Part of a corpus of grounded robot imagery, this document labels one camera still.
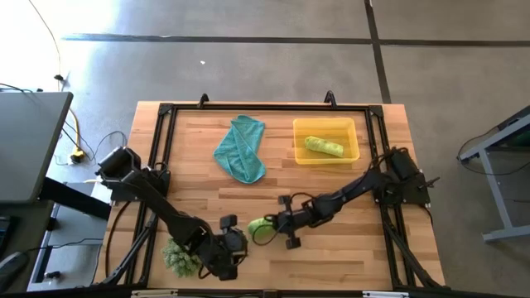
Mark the grey metal frame desk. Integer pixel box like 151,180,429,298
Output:
457,105,530,243

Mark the teal microfiber towel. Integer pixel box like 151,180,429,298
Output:
213,114,267,185

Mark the yellow plastic basket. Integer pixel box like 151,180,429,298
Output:
292,117,361,166

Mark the green artificial plant ball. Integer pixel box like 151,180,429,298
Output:
161,236,204,278

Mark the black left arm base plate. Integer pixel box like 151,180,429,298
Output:
108,167,171,204

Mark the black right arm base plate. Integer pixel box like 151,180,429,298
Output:
374,171,431,206

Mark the black desk leg beam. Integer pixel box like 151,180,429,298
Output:
39,176,113,221

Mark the grey desk top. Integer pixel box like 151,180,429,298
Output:
0,91,75,205

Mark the green microfiber towel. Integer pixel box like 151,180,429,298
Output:
304,135,345,159
247,216,277,238

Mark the black computer mouse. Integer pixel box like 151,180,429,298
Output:
0,251,27,283

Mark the black aluminium table frame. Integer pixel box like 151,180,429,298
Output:
95,102,447,291

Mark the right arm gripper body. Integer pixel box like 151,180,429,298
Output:
276,202,322,235

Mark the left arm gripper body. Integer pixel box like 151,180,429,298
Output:
210,229,249,272

